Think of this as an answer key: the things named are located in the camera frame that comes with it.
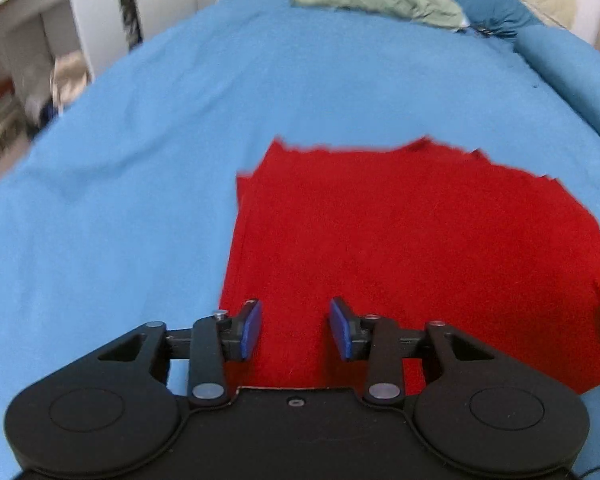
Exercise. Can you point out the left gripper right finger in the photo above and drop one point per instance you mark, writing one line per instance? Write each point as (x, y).
(472, 409)

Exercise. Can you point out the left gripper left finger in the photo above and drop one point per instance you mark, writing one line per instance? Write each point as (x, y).
(118, 407)

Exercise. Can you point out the red cloth garment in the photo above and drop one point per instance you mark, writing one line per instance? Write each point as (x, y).
(425, 232)

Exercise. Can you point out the blue bed sheet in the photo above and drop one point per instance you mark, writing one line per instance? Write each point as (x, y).
(123, 210)

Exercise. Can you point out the beige cloth bag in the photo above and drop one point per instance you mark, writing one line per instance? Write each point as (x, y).
(68, 79)

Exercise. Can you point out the blue rolled blanket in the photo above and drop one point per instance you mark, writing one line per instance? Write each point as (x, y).
(568, 64)

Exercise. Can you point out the dark blue pillow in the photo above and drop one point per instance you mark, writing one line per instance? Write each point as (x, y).
(501, 18)

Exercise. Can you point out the white cabinet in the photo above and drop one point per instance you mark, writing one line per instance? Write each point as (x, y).
(33, 33)

